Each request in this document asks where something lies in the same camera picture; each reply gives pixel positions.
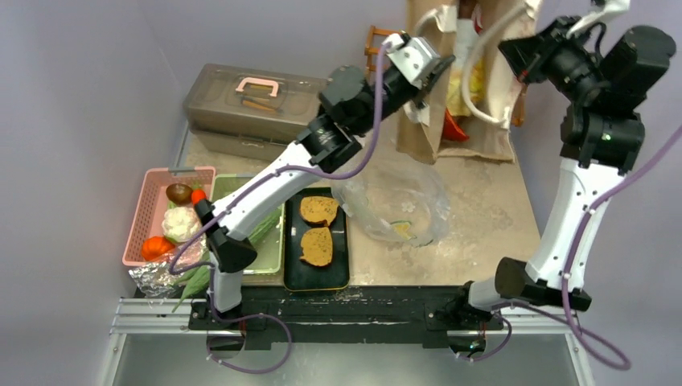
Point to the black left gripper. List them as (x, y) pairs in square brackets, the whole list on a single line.
[(418, 94)]

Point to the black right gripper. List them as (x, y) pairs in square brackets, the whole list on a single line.
[(531, 54)]

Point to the brown paper bag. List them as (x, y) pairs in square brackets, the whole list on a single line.
[(478, 89)]

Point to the red cassava chips packet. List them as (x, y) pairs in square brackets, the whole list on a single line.
[(451, 131)]

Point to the clear plastic grocery bag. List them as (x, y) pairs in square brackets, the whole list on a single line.
[(396, 199)]

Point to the brown bread piece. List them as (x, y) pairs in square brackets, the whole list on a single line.
[(317, 247), (318, 210)]

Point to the orange carrot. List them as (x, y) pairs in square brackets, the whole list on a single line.
[(198, 194)]

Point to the white cauliflower piece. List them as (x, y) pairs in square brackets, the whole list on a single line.
[(180, 224)]

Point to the green bumpy cucumber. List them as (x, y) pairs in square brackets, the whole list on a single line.
[(265, 237)]

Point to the small orange pumpkin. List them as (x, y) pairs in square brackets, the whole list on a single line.
[(155, 247)]

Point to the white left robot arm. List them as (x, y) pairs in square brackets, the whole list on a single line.
[(350, 106)]

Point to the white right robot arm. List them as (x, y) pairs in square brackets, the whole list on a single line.
[(601, 134)]

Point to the orange wooden rack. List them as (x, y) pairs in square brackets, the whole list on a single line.
[(374, 38)]

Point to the brown translucent storage box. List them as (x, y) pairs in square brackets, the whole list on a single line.
[(249, 124)]

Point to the green plastic basket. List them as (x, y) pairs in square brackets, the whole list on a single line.
[(265, 237)]

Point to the black tray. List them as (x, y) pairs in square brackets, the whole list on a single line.
[(299, 275)]

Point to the brown round fruit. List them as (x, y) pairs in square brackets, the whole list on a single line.
[(179, 193)]

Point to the pink plastic basket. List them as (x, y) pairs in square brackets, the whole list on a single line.
[(153, 202)]

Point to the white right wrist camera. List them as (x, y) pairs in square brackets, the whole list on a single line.
[(601, 11)]

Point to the pink box handle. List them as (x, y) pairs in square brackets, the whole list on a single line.
[(272, 85)]

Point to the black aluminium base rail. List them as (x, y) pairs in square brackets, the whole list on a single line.
[(358, 336)]

